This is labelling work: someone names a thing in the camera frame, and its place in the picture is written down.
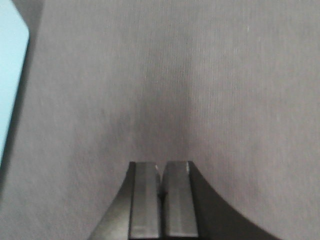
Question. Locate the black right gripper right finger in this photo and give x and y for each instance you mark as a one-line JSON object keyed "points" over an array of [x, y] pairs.
{"points": [[193, 210]]}

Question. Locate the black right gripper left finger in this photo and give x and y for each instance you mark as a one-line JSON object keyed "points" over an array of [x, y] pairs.
{"points": [[135, 212]]}

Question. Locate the grey conveyor belt surface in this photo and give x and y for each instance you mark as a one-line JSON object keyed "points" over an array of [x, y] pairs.
{"points": [[233, 85]]}

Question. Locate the teal plastic panel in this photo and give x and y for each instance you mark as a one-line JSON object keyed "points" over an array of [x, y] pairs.
{"points": [[14, 39]]}

